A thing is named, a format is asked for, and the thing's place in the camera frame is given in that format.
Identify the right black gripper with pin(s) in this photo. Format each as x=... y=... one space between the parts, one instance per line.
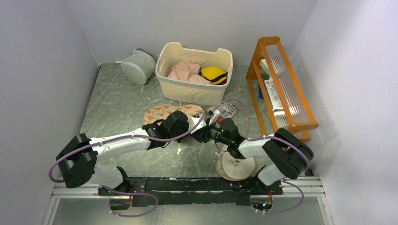
x=204 y=133

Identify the floral mesh laundry bag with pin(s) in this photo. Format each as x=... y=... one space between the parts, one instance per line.
x=163 y=111

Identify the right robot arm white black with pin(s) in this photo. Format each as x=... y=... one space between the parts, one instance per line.
x=290 y=157

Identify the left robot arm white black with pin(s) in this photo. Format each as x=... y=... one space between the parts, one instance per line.
x=80 y=160

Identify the cream plastic laundry basket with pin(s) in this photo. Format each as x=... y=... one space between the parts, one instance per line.
x=203 y=94

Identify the grey round mesh bag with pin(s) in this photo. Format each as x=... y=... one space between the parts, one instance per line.
x=139 y=66

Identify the marker pen pack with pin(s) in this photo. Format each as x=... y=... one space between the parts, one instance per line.
x=227 y=110

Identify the beige round glasses pouch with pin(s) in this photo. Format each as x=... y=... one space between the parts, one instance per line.
x=233 y=169

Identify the yellow black cloth in basket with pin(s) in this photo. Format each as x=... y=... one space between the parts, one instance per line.
x=215 y=75

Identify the pink cloth in basket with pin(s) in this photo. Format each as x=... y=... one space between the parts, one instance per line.
x=188 y=72

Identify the white box in rack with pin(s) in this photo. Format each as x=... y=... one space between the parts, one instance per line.
x=273 y=95

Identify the orange wooden rack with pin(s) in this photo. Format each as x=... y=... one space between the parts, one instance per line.
x=299 y=116

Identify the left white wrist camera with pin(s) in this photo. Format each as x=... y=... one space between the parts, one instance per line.
x=196 y=123

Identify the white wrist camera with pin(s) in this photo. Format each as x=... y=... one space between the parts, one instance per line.
x=213 y=118
x=196 y=123

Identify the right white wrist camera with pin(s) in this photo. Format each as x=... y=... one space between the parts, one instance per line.
x=213 y=118

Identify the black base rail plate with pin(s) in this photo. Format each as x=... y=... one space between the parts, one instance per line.
x=146 y=191

